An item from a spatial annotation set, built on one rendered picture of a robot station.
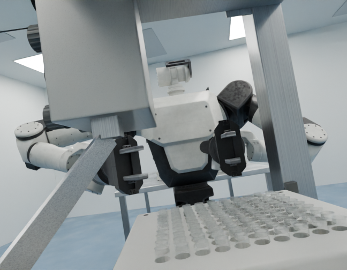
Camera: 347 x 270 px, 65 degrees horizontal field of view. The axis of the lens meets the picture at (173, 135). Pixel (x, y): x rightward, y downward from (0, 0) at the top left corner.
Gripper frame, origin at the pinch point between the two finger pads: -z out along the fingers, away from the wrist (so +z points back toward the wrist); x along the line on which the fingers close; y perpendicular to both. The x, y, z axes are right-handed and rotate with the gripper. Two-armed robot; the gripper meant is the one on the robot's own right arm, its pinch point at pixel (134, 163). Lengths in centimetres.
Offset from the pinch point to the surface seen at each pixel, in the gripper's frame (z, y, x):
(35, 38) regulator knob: -16.0, 17.6, -16.3
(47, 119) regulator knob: -14.7, 17.1, -7.0
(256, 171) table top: 76, -123, 20
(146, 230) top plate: -18.1, 8.3, 8.1
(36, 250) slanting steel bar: -23.3, 20.7, 5.4
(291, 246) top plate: -34.9, 3.9, 8.2
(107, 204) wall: 518, -167, 82
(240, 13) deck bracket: -16.5, -18.9, -25.1
